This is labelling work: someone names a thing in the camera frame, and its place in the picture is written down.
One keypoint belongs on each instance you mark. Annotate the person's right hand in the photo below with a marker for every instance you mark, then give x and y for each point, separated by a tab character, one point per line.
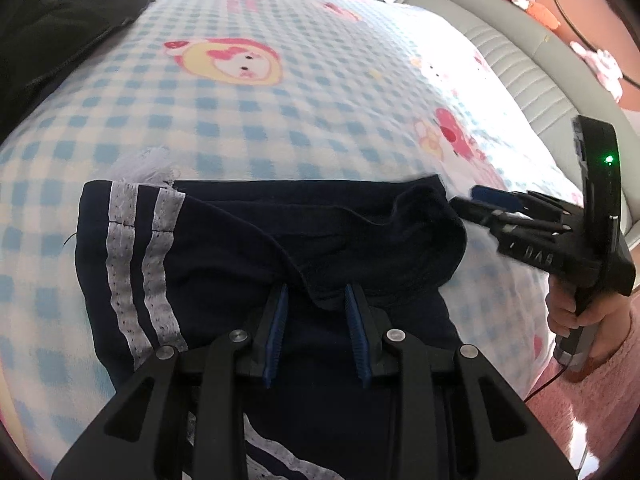
607	320

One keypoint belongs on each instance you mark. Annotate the black garment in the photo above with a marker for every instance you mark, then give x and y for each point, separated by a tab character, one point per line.
60	35

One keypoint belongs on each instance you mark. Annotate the pink plush toy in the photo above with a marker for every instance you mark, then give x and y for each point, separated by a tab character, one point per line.
602	70

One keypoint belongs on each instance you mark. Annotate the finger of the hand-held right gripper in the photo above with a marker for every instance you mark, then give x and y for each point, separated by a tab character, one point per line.
475	212
497	197

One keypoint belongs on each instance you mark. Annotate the orange plush toy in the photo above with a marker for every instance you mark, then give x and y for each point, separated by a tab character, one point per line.
544	14

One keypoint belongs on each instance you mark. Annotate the round wall decoration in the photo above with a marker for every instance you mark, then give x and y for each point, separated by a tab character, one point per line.
590	5

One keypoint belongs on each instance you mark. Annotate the grey padded bed headboard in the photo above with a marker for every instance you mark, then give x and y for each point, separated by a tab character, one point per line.
525	60

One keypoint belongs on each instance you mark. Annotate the navy white-striped shorts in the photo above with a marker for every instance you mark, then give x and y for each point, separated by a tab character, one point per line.
225	260

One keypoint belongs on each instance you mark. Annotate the person's right forearm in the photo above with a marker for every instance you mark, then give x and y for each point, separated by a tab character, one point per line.
600	400

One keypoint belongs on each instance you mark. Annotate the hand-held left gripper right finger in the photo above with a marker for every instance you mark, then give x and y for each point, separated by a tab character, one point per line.
355	335

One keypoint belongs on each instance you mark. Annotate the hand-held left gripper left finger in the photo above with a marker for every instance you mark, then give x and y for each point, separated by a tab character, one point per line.
277	335

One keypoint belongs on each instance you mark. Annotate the checked cartoon printed blanket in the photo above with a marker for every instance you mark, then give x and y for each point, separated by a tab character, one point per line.
300	125

